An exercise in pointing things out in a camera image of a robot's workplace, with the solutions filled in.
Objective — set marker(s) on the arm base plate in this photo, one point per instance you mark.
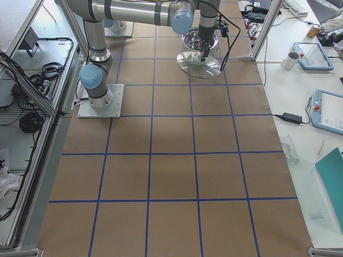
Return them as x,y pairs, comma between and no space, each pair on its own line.
119,29
109,105

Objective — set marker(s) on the clear acrylic holder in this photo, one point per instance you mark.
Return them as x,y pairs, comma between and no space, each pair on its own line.
289,150

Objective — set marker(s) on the aluminium frame post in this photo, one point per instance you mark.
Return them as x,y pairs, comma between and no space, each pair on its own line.
269,21

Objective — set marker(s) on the lower blue teach pendant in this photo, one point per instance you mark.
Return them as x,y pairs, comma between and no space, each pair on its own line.
326,111

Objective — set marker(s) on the upper blue teach pendant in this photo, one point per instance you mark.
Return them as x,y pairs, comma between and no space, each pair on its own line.
314,57

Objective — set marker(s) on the white mug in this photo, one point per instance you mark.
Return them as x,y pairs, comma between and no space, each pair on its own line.
290,60

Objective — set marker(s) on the pale green cooking pot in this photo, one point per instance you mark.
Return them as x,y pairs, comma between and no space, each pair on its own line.
191,42

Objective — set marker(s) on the teal folder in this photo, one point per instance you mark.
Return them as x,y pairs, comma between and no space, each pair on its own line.
330,171

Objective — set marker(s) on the yellow can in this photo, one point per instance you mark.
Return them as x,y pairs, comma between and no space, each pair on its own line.
313,31

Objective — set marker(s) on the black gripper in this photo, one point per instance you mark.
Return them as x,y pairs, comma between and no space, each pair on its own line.
206,34

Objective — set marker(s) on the glass pot lid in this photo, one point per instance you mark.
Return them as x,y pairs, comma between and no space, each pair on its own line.
191,63

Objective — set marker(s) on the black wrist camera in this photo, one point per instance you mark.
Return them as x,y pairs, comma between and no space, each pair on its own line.
222,26

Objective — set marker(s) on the small black power brick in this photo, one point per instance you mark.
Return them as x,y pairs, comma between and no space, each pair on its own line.
292,118

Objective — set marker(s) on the blue teach pendant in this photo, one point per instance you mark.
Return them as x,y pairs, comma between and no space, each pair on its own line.
314,57
326,111

